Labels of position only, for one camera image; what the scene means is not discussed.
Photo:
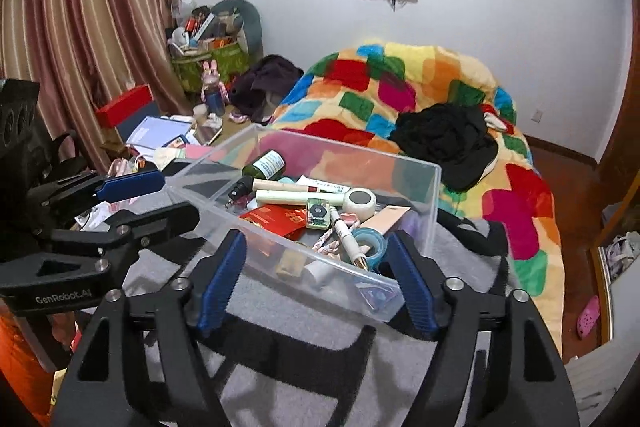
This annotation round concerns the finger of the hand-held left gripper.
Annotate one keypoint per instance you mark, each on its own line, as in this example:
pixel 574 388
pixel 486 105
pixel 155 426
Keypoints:
pixel 165 219
pixel 132 184

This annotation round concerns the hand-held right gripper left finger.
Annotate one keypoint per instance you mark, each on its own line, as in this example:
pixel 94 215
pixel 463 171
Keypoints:
pixel 220 287

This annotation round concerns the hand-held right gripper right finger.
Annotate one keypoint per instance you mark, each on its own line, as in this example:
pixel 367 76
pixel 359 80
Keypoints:
pixel 412 287

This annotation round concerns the white tape roll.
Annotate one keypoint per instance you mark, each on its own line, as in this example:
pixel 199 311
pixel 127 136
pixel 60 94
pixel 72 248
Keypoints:
pixel 360 204

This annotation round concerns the clear plastic box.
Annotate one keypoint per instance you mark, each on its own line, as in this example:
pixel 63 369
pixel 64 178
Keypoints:
pixel 350 152

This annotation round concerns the person's left forearm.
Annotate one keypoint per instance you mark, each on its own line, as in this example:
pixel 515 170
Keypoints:
pixel 20 357

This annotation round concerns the person's left hand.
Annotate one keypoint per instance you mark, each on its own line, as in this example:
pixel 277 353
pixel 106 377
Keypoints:
pixel 64 333

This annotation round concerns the blue printed packet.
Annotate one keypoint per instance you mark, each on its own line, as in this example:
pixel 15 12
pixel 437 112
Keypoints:
pixel 377 298

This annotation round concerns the blue white notebook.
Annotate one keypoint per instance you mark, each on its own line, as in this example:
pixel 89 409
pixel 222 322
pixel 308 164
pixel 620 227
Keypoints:
pixel 155 132

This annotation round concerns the teal tape roll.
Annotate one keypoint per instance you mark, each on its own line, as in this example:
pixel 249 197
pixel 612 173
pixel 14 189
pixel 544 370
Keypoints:
pixel 372 239

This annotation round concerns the purple item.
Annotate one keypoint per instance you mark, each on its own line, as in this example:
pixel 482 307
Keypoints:
pixel 417 223

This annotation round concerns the orange small box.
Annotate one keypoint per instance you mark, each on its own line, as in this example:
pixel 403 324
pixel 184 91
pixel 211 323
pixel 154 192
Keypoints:
pixel 291 266

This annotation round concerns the beige card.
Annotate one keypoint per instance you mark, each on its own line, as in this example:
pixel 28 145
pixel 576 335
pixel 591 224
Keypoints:
pixel 385 218

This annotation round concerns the red box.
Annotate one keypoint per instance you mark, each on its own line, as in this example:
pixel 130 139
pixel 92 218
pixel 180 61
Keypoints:
pixel 125 107

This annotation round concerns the white pen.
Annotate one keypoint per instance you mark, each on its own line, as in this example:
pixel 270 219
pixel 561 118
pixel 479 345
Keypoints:
pixel 347 239

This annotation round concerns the red booklet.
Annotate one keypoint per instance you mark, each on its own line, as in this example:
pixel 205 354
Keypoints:
pixel 272 222

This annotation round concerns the white small cylinder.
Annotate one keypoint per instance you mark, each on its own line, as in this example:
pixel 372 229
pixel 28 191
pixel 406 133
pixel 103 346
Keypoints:
pixel 319 274

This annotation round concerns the grey black blanket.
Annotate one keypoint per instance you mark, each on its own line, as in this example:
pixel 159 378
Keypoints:
pixel 300 357

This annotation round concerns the dark green bottle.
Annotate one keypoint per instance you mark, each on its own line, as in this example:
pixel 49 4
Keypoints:
pixel 265 166

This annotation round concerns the pale green tube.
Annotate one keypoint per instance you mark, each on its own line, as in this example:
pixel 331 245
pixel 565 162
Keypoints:
pixel 295 198

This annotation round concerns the cream tube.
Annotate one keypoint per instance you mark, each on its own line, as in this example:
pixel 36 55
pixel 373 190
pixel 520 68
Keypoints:
pixel 280 184

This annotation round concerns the small yellow gadget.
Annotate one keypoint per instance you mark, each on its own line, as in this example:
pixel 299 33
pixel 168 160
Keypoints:
pixel 316 214

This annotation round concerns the pink bunny bottle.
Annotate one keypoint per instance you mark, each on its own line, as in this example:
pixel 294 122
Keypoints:
pixel 214 89

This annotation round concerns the colourful patchwork blanket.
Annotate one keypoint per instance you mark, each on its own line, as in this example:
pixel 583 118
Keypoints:
pixel 520 217

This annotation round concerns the black clothing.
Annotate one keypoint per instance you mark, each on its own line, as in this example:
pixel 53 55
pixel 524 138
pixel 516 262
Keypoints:
pixel 445 142

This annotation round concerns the green bag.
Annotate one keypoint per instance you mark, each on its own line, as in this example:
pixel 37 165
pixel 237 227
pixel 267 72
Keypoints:
pixel 220 62

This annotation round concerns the striped curtain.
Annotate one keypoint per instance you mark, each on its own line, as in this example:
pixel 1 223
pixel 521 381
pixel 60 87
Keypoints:
pixel 75 32

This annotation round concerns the dark purple clothing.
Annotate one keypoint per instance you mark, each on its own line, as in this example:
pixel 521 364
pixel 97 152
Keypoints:
pixel 260 82

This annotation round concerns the pink slipper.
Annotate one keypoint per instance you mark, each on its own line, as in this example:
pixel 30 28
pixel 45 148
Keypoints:
pixel 589 317

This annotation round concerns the grey neck pillow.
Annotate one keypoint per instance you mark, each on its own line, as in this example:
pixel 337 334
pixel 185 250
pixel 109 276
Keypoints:
pixel 250 22

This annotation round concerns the white shoes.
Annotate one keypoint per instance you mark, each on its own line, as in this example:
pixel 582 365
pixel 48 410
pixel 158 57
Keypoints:
pixel 622 254

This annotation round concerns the wall socket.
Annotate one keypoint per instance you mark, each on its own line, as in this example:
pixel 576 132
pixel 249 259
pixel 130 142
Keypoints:
pixel 538 115

